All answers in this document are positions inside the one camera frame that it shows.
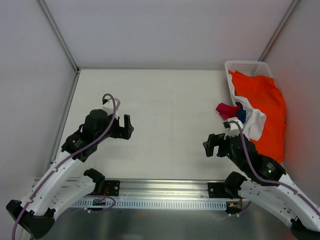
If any white t shirt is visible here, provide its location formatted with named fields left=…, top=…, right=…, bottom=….
left=228, top=80, right=267, bottom=141

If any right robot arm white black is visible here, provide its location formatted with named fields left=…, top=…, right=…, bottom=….
left=202, top=133, right=320, bottom=240

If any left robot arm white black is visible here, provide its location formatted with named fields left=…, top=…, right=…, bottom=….
left=6, top=109, right=134, bottom=240

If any magenta t shirt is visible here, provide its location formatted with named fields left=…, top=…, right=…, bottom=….
left=216, top=103, right=242, bottom=120

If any blue t shirt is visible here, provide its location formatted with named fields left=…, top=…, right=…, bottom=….
left=235, top=101, right=247, bottom=125

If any orange t shirt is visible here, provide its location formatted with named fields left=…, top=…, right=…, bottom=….
left=229, top=71, right=286, bottom=163

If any white plastic laundry basket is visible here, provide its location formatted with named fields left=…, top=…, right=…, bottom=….
left=224, top=60, right=273, bottom=105

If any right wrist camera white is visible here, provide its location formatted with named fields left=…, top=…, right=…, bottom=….
left=223, top=117, right=244, bottom=138

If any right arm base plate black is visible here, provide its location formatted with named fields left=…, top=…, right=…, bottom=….
left=207, top=182, right=229, bottom=199

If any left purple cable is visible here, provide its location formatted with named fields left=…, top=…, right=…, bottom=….
left=11, top=93, right=118, bottom=240

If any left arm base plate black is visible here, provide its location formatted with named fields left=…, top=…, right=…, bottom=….
left=98, top=180, right=121, bottom=197

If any aluminium mounting rail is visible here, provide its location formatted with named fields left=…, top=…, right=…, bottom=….
left=32, top=176, right=253, bottom=201

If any slotted cable duct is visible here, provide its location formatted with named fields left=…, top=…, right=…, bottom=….
left=72, top=197, right=227, bottom=211

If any right aluminium frame post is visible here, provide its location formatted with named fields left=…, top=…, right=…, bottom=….
left=258, top=0, right=301, bottom=62

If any aluminium frame post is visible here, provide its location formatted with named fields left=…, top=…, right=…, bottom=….
left=258, top=0, right=301, bottom=62
left=36, top=0, right=80, bottom=73

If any left aluminium frame post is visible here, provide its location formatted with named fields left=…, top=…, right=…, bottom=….
left=36, top=0, right=80, bottom=73

